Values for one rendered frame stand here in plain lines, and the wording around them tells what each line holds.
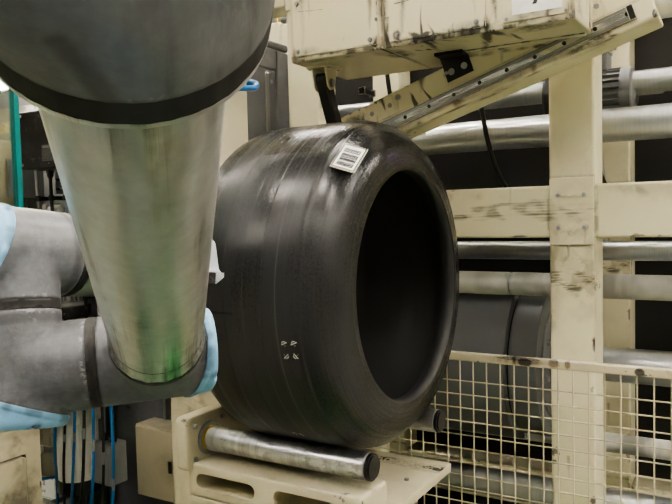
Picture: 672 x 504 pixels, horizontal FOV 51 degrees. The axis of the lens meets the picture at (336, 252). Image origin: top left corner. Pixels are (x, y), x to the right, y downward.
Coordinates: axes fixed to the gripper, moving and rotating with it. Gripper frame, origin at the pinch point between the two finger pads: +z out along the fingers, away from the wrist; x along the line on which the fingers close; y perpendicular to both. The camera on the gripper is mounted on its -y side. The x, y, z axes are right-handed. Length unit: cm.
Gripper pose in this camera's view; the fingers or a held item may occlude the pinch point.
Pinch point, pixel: (215, 279)
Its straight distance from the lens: 98.5
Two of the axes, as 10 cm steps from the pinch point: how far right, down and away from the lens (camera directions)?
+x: -8.6, -0.1, 5.1
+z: 5.1, 0.6, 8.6
